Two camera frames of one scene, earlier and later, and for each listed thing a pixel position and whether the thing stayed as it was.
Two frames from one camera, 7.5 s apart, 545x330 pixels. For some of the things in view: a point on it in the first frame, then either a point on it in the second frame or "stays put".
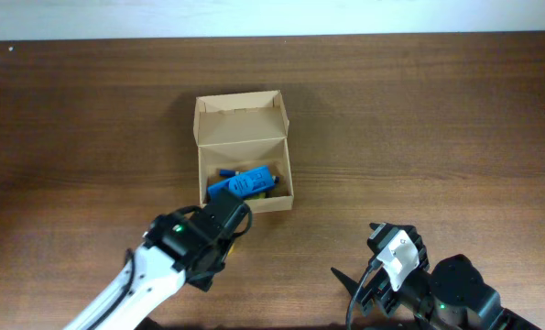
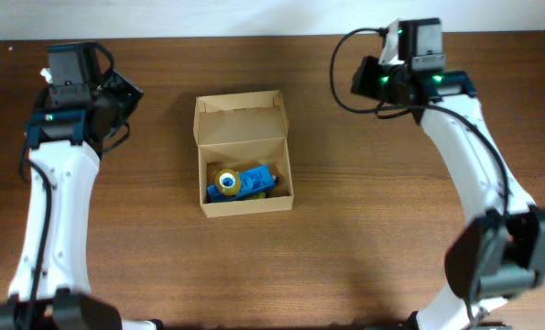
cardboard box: (243, 131) stays put
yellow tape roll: (231, 249) -> (227, 173)
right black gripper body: (380, 286) -> (378, 81)
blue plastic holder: (250, 182) stays put
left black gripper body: (204, 280) -> (120, 94)
